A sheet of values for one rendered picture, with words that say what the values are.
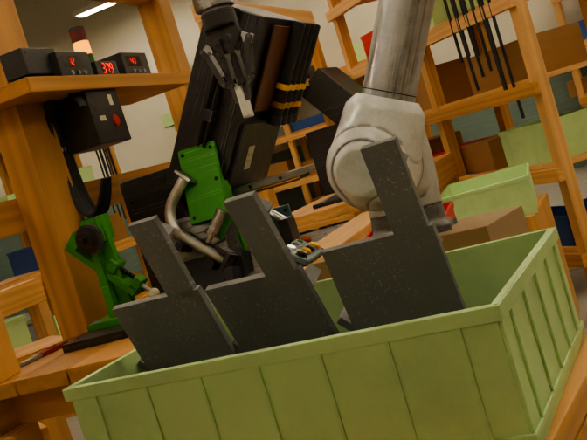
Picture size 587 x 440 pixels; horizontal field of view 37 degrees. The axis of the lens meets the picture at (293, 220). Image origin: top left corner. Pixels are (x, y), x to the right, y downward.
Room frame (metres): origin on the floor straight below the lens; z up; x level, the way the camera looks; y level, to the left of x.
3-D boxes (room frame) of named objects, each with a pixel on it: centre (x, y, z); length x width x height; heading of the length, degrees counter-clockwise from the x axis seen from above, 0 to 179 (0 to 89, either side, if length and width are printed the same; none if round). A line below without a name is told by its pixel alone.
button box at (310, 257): (2.25, 0.02, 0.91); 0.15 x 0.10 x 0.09; 159
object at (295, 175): (2.57, 0.10, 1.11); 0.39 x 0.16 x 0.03; 69
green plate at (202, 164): (2.44, 0.19, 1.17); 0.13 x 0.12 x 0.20; 159
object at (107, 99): (2.51, 0.46, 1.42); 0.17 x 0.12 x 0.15; 159
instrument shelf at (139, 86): (2.63, 0.47, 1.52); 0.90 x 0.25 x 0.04; 159
